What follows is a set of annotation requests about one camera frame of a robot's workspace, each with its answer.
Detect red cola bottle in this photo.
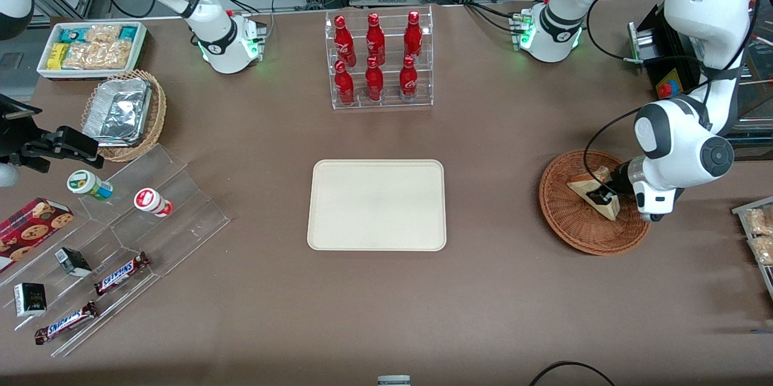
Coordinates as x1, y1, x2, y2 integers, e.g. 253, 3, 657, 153
399, 55, 419, 101
404, 10, 423, 60
366, 12, 386, 65
334, 15, 356, 68
334, 60, 355, 106
365, 57, 385, 102

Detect metal tray with snacks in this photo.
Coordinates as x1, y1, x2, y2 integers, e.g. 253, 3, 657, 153
732, 196, 773, 302

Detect small clear cracker bag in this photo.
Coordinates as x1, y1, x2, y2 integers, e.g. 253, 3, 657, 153
84, 24, 122, 46

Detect beige rectangular tray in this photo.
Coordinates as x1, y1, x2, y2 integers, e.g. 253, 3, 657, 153
307, 159, 447, 252

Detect clear snack bag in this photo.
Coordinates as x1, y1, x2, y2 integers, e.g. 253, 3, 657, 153
744, 208, 773, 236
749, 235, 773, 266

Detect triangular sandwich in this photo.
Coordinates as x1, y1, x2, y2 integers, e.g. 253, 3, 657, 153
566, 166, 621, 222

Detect clear acrylic stepped display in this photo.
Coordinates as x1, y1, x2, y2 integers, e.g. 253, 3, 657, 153
0, 143, 231, 358

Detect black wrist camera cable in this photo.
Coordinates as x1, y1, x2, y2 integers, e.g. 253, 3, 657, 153
583, 106, 644, 193

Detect red label yogurt bottle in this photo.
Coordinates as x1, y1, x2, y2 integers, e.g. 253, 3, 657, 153
133, 188, 174, 218

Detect light wicker basket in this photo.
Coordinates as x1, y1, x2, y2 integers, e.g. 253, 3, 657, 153
81, 69, 167, 162

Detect red cookie box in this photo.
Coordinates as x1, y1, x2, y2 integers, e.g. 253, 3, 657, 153
0, 197, 75, 274

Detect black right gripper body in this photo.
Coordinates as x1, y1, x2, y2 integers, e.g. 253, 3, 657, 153
0, 94, 61, 172

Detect clear acrylic bottle rack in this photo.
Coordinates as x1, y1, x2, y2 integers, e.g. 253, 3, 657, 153
325, 5, 434, 111

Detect round brown wicker basket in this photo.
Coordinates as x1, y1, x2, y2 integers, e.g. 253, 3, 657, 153
539, 149, 653, 256

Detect green label yogurt bottle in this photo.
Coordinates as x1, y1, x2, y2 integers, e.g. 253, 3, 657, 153
66, 170, 114, 202

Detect aluminium foil tray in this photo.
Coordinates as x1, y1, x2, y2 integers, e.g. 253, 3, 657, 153
82, 77, 153, 148

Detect yellow snack packet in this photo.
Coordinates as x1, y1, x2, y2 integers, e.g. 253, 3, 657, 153
47, 43, 71, 71

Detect black food warmer cabinet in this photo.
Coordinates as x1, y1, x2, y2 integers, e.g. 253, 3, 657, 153
627, 2, 773, 161

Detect small black box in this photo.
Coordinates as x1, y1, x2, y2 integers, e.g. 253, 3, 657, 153
13, 282, 47, 318
54, 247, 92, 278

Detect white snack bin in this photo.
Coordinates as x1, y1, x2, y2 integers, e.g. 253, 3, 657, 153
36, 21, 148, 80

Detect black cable loop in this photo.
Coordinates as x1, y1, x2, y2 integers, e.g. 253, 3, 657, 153
528, 361, 617, 386

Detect large clear cracker bag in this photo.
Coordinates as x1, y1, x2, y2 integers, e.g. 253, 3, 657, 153
62, 40, 133, 71

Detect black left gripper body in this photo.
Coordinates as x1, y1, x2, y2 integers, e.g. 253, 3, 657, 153
606, 162, 636, 195

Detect snickers chocolate bar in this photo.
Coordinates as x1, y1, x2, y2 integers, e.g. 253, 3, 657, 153
34, 301, 100, 346
94, 251, 151, 297

